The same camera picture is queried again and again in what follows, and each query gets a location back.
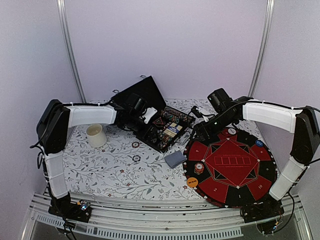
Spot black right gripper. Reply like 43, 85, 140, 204
189, 111, 236, 142

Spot white dealer button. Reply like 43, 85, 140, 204
227, 127, 237, 135

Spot red 5 poker chip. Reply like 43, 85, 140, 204
194, 162, 205, 175

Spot grey card deck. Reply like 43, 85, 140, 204
164, 151, 187, 169

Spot orange big blind button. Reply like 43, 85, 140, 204
186, 177, 199, 188

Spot blue small blind button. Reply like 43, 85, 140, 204
255, 140, 264, 147

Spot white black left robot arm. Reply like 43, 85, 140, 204
31, 93, 158, 223

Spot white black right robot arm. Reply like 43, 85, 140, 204
187, 88, 320, 222

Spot red white loose chip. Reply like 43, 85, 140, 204
131, 141, 140, 148

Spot open black poker chip case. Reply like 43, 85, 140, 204
110, 76, 195, 153

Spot front row poker chips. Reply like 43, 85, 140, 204
146, 128, 174, 152

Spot row poker chips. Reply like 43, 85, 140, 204
146, 128, 174, 152
160, 106, 195, 124

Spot blue white loose chip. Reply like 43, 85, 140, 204
132, 155, 141, 162

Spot blue boxed card deck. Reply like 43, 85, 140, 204
165, 122, 183, 136

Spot back row poker chips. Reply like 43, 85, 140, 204
160, 106, 195, 124

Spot round red black poker mat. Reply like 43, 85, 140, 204
182, 127, 278, 208

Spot floral white table mat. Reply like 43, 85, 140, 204
51, 98, 261, 201

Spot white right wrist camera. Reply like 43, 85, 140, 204
191, 105, 210, 122

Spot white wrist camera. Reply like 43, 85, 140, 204
191, 105, 210, 122
142, 107, 158, 124

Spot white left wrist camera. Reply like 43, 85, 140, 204
142, 107, 158, 124

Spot right aluminium frame post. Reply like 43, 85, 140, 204
248, 0, 275, 97

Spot aluminium frame post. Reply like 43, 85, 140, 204
56, 0, 87, 103
248, 0, 275, 97

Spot left aluminium frame post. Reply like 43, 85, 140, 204
56, 0, 87, 103

